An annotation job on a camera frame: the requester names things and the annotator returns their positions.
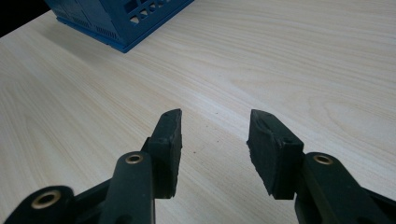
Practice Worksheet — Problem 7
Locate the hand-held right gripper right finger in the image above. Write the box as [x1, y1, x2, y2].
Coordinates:
[246, 108, 305, 201]

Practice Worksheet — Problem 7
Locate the blue plastic basket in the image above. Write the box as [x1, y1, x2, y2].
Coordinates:
[44, 0, 196, 54]

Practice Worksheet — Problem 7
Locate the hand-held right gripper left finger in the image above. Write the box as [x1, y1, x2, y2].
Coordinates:
[141, 108, 183, 200]

